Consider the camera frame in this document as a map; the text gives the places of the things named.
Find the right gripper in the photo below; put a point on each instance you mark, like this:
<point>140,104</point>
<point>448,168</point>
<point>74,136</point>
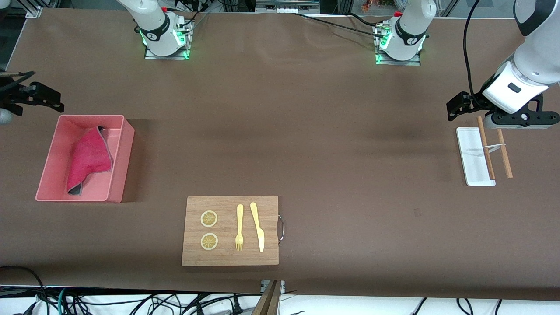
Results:
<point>13,95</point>

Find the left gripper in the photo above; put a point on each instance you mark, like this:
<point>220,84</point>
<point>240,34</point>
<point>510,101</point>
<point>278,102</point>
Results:
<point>474,100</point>

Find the pink cloth with grey backing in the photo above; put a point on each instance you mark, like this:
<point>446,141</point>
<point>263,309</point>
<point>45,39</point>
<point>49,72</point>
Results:
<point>89,157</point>

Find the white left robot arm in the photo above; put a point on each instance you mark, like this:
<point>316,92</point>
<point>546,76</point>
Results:
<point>538,57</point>

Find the white rectangular tray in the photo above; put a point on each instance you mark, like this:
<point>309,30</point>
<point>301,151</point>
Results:
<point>474,162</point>

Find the pink plastic bin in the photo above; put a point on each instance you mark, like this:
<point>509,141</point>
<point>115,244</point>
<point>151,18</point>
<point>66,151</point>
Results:
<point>127,162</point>

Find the orange toy figure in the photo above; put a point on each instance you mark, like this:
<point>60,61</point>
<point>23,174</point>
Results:
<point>368,5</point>

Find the lemon slice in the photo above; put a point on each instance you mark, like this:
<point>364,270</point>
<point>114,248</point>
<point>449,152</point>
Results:
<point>209,241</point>
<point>209,218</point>

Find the yellow plastic fork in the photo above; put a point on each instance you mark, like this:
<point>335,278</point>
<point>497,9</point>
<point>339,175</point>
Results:
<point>239,218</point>

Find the grey electronics box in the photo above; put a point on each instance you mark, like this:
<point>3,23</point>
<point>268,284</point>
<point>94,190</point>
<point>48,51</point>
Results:
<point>286,5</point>

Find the wooden cutting board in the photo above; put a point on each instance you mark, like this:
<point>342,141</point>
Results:
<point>227,258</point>

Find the yellow plastic knife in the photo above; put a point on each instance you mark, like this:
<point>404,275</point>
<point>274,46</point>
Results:
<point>258,227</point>

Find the black power plug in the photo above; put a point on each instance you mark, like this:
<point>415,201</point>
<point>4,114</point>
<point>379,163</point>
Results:
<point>237,308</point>

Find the wooden beam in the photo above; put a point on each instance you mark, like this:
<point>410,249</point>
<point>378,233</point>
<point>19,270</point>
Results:
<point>269,302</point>

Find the aluminium frame profile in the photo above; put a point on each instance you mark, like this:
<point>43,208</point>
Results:
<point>35,8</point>

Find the metal table bracket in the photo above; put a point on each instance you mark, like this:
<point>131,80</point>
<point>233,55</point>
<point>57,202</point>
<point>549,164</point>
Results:
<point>282,286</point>

